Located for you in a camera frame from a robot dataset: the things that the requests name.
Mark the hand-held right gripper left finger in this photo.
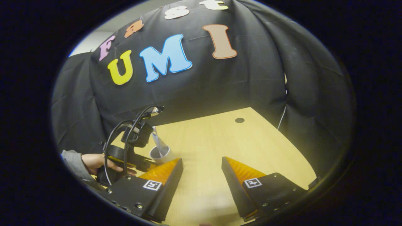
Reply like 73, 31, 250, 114
105, 158, 184, 223

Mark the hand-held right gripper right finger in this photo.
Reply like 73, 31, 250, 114
221, 156, 311, 222

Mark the white cup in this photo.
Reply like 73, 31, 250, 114
149, 145, 178, 165

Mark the white blue toothpaste tube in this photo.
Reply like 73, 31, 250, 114
154, 130, 169, 156

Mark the light wooden desktop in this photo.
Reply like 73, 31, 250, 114
110, 107, 317, 226

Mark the black backdrop cloth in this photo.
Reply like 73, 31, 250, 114
50, 0, 354, 176

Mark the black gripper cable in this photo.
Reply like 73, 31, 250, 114
103, 105, 157, 186

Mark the white cable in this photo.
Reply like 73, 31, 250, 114
277, 73, 288, 131

